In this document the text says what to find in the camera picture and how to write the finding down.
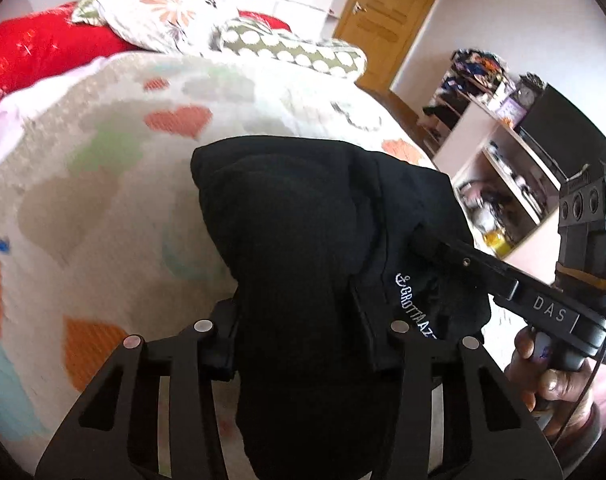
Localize wooden door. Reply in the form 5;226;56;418
333;0;449;93

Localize white shelf unit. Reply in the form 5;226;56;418
423;47;606;261

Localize person's right hand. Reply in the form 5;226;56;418
503;326;599;441

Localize floral pillow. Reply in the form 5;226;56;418
70;0;239;56

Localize heart print blanket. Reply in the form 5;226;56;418
0;50;439;471

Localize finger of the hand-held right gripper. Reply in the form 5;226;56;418
410;224;522;302

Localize pile of clothes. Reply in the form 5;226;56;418
423;47;516;116

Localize black television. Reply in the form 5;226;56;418
516;84;606;181

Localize person's right forearm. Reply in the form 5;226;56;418
546;400;605;466

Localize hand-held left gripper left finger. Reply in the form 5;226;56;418
34;297;241;480

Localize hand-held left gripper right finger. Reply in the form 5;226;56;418
350;280;566;480

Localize black pants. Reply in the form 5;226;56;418
190;135;491;480

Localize dotted green pillow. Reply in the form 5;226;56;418
215;17;369;78

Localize red pillow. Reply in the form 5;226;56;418
238;9;293;33
0;2;136;118

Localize black cable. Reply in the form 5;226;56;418
550;320;606;448

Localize yellow jar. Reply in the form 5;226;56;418
483;227;514;258

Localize pink bed sheet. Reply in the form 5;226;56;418
0;87;38;171

